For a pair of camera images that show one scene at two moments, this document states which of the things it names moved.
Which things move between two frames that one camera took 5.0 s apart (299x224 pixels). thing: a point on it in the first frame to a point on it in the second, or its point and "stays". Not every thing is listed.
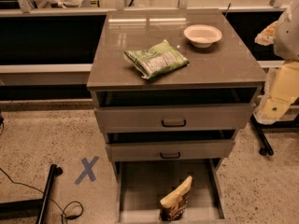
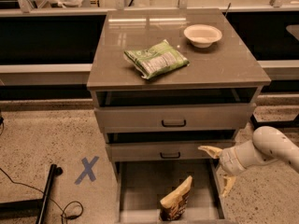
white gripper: (288, 36) to (229, 161)
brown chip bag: (173, 204) stays
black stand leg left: (31, 208) stays
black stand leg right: (264, 145) stays
